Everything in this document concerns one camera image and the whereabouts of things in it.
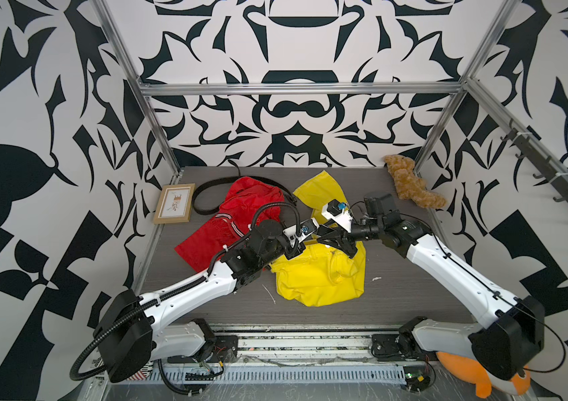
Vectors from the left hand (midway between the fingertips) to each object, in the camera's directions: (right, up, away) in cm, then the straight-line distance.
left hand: (302, 220), depth 75 cm
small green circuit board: (+32, -44, -4) cm, 54 cm away
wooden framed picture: (-51, +4, +30) cm, 59 cm away
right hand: (+5, -2, -1) cm, 6 cm away
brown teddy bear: (+46, +12, +30) cm, 56 cm away
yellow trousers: (+7, -18, +7) cm, 21 cm away
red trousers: (-24, -2, +14) cm, 27 cm away
